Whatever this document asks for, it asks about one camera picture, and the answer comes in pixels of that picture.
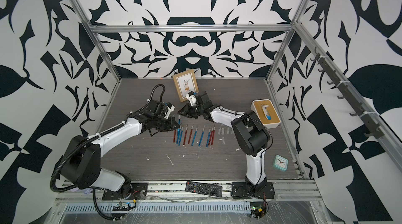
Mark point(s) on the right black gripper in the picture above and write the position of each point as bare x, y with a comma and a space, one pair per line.
187, 110

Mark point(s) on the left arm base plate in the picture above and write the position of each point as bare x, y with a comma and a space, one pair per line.
134, 191

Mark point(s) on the white box with wooden lid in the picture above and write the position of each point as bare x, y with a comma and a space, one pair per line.
266, 113

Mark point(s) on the red carving knife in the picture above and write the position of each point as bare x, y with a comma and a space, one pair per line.
185, 135
210, 136

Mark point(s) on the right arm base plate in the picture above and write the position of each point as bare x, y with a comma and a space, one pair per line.
263, 190

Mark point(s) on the wooden picture frame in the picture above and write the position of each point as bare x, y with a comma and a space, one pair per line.
185, 83

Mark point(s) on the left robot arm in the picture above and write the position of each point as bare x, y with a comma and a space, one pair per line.
80, 166

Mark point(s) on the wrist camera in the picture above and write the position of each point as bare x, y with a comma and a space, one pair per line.
191, 98
169, 109

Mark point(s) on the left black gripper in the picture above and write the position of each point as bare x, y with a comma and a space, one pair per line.
171, 121

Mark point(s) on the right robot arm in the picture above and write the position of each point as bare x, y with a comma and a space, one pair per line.
252, 136

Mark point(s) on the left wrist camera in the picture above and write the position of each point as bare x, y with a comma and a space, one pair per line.
169, 109

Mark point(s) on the white cable duct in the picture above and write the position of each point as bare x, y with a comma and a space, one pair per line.
163, 208

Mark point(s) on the black remote control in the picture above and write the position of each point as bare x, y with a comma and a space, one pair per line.
204, 189

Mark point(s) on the black wall hook rail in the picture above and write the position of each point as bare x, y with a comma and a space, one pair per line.
360, 107

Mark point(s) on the red knife capped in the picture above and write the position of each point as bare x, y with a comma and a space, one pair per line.
190, 134

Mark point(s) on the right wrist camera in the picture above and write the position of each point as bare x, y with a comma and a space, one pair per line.
191, 98

